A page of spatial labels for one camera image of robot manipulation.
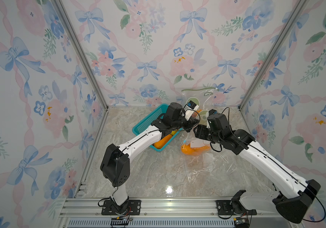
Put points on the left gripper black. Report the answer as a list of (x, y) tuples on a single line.
[(190, 123)]

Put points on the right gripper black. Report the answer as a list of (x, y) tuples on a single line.
[(199, 132)]

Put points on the clear zip-top bag green print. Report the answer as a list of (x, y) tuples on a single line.
[(206, 98)]

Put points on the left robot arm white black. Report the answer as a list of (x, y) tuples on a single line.
[(115, 165)]

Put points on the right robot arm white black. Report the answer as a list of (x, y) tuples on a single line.
[(295, 194)]

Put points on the teal plastic mesh basket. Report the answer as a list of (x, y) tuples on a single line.
[(146, 122)]

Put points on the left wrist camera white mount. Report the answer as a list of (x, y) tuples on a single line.
[(190, 108)]

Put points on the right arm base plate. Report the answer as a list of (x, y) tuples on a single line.
[(233, 208)]

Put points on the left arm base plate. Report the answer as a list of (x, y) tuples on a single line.
[(129, 207)]

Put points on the aluminium front rail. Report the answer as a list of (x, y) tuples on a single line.
[(173, 213)]

